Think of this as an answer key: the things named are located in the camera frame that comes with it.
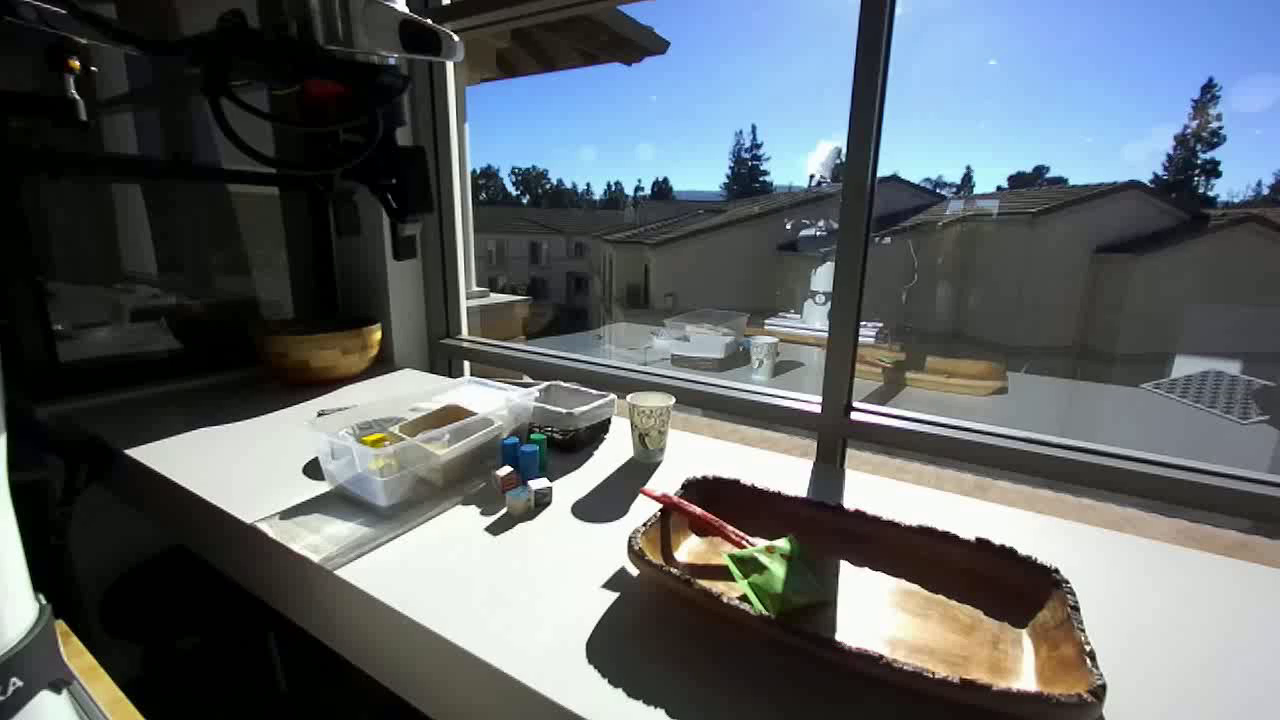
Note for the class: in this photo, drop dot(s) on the wooden plank beside robot base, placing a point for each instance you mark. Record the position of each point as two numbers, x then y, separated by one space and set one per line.
103 682

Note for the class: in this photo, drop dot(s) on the green folded paper toy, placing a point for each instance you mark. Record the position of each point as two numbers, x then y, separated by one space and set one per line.
775 577

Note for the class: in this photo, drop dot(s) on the blue toy cylinder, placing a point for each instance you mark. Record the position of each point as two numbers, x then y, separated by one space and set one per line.
510 449
532 460

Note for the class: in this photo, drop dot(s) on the woven brown basket tray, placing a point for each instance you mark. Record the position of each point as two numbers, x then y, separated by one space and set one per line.
963 625

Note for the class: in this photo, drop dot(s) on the clear plastic storage bin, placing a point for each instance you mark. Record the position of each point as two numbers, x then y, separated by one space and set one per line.
412 460

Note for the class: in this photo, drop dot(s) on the flat clear plastic lid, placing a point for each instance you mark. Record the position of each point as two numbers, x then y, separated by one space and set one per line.
334 531

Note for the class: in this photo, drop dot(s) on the yellow toy block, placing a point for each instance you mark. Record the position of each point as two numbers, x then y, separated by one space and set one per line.
375 437

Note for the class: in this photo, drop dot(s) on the brown roof overhang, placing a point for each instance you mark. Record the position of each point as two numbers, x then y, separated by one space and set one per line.
560 34

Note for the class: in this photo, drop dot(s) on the round wooden bowl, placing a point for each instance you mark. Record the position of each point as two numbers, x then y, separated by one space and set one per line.
320 353

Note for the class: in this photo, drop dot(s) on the plain wooden toy cube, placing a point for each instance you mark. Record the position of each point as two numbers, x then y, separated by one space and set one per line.
532 499

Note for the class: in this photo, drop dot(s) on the paper cup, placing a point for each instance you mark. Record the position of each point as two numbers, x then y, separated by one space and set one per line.
649 426

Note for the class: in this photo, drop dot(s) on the green toy cylinder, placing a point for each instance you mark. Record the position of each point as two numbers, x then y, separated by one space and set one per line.
543 441

